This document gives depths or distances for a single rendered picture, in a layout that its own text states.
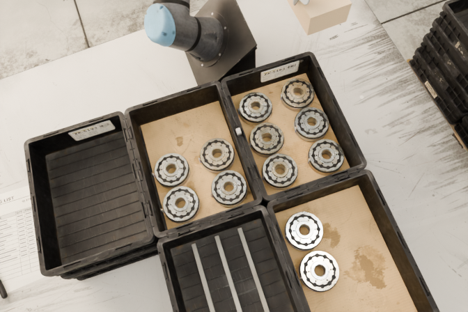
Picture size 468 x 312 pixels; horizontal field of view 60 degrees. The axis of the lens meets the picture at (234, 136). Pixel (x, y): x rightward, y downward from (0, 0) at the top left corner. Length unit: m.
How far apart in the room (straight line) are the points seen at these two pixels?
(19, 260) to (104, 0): 1.80
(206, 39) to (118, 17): 1.41
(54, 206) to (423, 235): 1.11
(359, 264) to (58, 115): 1.12
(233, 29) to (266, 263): 0.73
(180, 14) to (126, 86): 0.40
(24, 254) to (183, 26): 0.87
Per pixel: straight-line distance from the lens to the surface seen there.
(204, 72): 1.43
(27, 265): 1.48
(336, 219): 1.21
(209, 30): 1.37
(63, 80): 1.67
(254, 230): 1.18
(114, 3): 2.78
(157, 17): 1.29
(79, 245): 1.28
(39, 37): 2.81
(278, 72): 1.30
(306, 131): 1.24
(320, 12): 1.14
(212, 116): 1.30
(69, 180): 1.34
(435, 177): 1.47
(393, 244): 1.18
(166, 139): 1.29
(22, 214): 1.52
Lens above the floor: 1.99
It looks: 67 degrees down
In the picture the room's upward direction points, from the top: 8 degrees counter-clockwise
